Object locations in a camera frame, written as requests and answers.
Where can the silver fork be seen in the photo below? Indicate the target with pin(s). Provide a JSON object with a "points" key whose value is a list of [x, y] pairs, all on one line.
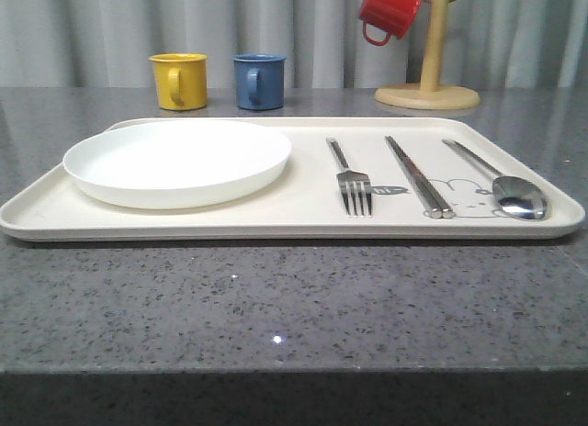
{"points": [[354, 187]]}

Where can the white round plate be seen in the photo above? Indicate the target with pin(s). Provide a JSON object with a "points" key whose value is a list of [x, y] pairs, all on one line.
{"points": [[178, 164]]}

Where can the silver spoon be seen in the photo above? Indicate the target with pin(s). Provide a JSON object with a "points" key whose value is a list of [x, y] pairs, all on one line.
{"points": [[516, 197]]}

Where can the cream rabbit serving tray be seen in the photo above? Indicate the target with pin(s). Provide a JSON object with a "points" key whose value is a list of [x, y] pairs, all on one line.
{"points": [[304, 202]]}

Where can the blue mug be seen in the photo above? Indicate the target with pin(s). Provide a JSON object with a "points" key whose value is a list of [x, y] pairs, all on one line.
{"points": [[259, 81]]}

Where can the yellow mug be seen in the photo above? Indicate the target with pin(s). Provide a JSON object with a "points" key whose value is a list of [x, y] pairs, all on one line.
{"points": [[180, 80]]}

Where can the wooden mug tree stand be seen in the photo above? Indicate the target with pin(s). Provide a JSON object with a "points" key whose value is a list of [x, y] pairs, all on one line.
{"points": [[429, 93]]}

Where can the red mug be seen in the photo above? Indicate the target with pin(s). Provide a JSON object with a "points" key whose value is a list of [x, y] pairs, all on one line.
{"points": [[394, 17]]}

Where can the grey curtain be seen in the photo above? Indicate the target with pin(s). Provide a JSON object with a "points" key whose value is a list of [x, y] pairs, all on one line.
{"points": [[490, 44]]}

